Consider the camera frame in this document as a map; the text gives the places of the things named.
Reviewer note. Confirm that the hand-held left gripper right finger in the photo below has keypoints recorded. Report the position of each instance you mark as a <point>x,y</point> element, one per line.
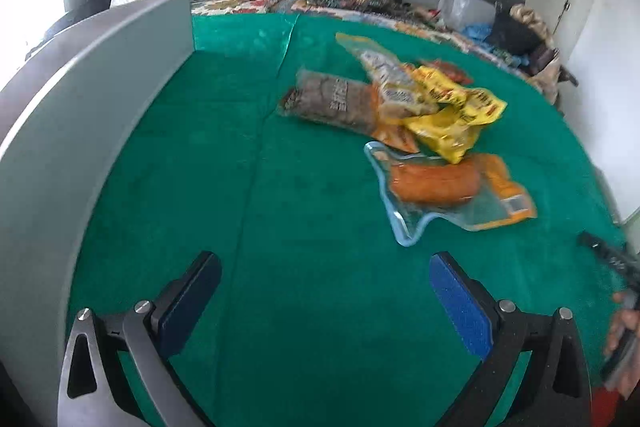
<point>457,302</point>

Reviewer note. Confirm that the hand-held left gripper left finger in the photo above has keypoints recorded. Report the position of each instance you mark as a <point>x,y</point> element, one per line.
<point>192,302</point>

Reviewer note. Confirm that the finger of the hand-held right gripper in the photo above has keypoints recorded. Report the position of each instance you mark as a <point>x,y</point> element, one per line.
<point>612,257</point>

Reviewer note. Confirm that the orange sausage vacuum pack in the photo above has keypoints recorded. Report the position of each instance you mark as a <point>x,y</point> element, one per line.
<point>430,182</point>

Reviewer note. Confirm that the yellow snack packet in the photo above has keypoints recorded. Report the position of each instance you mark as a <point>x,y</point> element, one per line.
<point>450,129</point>

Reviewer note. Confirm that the small orange snack packet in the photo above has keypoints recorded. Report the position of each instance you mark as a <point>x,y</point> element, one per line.
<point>397,138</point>

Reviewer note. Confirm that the white cardboard box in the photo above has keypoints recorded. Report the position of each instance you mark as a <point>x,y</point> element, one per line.
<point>75,107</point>

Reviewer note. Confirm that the clear yellow-edged labelled packet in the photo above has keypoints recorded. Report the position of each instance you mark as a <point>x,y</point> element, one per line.
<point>387,74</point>

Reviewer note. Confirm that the dark brown snack packet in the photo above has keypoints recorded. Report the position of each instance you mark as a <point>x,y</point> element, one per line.
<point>330,99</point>

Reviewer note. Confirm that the person's right hand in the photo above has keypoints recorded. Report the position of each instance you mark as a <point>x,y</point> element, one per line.
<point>625,312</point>

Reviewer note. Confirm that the red cloth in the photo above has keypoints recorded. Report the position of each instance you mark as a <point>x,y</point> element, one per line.
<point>607,407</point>

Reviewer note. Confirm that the green velvet cloth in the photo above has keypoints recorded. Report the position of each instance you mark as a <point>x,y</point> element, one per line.
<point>310,232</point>

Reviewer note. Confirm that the beige patterned cloth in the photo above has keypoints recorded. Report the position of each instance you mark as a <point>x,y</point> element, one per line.
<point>550,72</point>

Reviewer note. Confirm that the dark armchair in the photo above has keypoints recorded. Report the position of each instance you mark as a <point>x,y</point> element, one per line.
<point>555,64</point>

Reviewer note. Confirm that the small red snack packet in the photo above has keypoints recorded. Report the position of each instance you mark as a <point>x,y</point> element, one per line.
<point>450,72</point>

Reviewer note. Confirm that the black bag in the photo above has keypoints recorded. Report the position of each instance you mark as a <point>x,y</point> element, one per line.
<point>515,32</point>

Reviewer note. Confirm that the blue cloth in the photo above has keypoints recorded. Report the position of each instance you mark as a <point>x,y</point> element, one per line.
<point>477,34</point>

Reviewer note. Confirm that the clear plastic bag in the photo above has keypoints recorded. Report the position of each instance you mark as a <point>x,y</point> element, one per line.
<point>457,4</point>

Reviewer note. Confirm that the floral bedsheet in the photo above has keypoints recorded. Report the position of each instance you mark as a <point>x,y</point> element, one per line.
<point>235,2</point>

